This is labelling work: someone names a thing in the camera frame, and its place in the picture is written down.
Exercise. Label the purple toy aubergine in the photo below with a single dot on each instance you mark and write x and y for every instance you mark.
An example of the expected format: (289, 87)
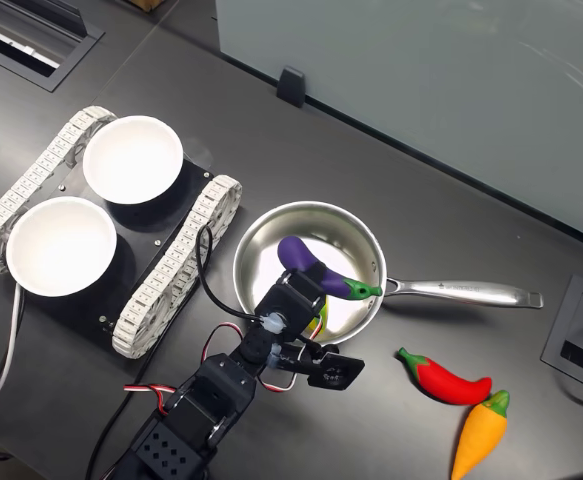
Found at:
(296, 252)

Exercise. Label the pale grey putty lump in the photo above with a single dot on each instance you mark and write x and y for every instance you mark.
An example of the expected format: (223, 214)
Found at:
(272, 360)
(274, 322)

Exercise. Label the yellow green toy corn cob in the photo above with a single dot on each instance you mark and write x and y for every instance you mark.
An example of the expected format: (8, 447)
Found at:
(323, 317)

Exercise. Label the red toy chilli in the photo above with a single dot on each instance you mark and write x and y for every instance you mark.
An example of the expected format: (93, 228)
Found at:
(446, 382)

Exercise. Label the small white-tracked vehicle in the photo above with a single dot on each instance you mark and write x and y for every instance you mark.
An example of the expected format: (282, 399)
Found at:
(136, 240)

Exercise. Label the black partition clip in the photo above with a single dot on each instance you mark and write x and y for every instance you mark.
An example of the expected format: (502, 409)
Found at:
(291, 85)

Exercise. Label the white bowl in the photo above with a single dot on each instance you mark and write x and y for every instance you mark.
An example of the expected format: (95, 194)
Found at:
(132, 159)
(61, 246)

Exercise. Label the orange toy carrot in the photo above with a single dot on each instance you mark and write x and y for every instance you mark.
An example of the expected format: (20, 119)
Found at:
(478, 440)

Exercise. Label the frosted glass partition panel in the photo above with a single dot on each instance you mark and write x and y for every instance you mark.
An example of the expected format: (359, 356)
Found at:
(421, 75)

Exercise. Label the brown cardboard box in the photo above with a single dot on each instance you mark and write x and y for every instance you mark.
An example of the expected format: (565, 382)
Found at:
(148, 4)

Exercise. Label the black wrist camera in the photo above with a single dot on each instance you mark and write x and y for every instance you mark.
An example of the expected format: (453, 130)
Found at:
(336, 371)

